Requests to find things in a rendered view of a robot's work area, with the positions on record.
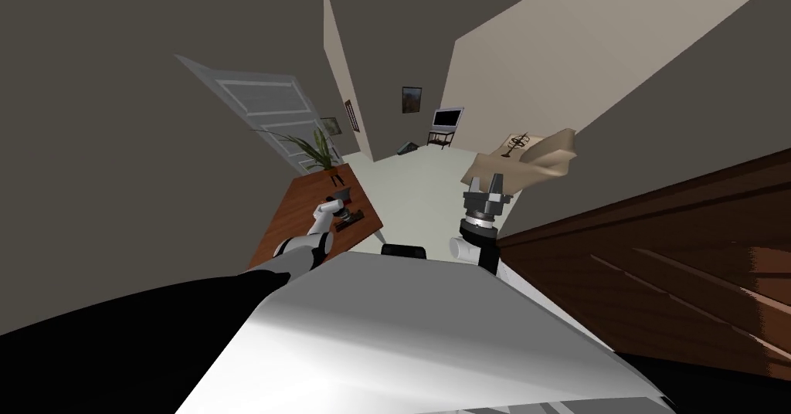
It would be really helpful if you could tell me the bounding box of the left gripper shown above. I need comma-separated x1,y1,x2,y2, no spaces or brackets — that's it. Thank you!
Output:
333,207,365,232

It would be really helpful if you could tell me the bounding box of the beige sofa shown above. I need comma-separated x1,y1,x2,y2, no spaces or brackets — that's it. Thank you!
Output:
460,127,579,196

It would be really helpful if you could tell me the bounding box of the white panelled door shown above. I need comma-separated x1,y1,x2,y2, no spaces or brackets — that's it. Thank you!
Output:
175,54,340,177

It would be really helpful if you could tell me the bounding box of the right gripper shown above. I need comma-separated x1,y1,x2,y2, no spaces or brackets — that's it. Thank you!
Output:
463,172,514,218

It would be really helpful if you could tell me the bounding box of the dark framed wall picture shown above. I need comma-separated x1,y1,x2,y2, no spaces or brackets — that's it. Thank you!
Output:
401,86,424,115

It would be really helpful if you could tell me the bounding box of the green potted plant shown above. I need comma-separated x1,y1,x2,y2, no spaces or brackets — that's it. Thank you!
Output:
252,126,342,175

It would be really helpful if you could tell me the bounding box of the brown wooden table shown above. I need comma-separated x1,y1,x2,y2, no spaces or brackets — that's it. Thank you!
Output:
246,163,385,273

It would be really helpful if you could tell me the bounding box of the dark wooden door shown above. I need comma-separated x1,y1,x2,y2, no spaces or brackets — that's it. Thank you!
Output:
496,148,791,382

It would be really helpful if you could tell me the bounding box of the black globe sculpture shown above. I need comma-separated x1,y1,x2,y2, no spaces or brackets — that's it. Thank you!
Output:
500,132,533,159

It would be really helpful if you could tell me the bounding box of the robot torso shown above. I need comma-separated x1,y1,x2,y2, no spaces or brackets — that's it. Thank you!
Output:
175,243,676,414

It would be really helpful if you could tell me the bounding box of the television on dark stand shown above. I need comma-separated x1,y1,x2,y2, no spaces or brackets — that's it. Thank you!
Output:
426,107,466,151

